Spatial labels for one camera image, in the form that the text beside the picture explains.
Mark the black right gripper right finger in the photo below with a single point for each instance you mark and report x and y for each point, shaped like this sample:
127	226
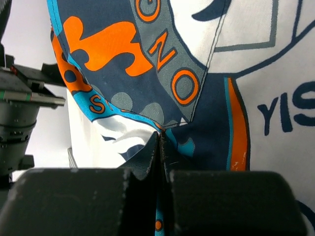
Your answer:
224	203

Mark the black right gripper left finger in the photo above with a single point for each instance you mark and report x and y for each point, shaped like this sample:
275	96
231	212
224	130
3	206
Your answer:
85	202

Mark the colourful patterned shorts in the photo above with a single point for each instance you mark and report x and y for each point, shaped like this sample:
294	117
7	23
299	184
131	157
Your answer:
230	82

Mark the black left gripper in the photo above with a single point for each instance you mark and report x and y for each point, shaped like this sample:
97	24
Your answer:
22	94

